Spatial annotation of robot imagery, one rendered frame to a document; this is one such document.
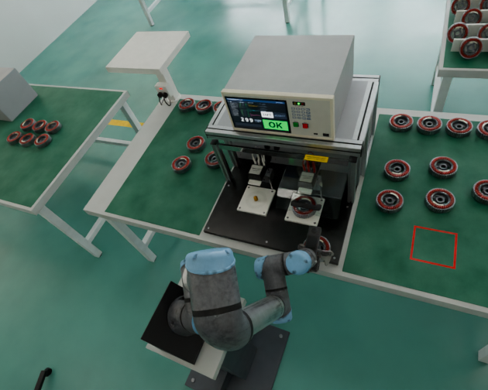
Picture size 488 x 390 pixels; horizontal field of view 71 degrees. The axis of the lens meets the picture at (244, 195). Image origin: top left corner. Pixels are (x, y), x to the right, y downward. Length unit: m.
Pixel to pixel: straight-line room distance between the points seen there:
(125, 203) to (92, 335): 1.04
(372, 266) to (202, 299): 0.88
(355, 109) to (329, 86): 0.24
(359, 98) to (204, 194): 0.88
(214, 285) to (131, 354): 1.74
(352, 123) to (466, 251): 0.67
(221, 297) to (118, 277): 2.00
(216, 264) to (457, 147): 1.42
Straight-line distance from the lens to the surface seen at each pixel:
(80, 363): 2.67
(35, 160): 2.71
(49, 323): 2.92
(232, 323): 0.80
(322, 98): 1.26
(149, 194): 1.96
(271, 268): 1.16
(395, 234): 1.58
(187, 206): 1.81
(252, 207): 1.64
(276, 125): 1.41
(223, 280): 0.79
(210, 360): 1.46
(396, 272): 1.50
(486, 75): 2.40
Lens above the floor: 2.12
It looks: 52 degrees down
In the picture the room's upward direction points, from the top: 21 degrees counter-clockwise
